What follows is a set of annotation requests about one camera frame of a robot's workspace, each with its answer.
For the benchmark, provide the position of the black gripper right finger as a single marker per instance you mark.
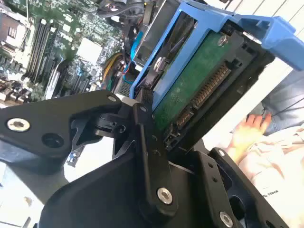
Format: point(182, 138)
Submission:
point(223, 190)

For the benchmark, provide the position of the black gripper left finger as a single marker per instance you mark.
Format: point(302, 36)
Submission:
point(47, 118)

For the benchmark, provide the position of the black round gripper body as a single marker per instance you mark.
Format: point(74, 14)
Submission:
point(107, 202)

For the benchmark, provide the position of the hard disk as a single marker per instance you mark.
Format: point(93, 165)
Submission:
point(190, 78)

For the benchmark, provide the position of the person's bare hand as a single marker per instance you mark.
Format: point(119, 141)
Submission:
point(248, 135)

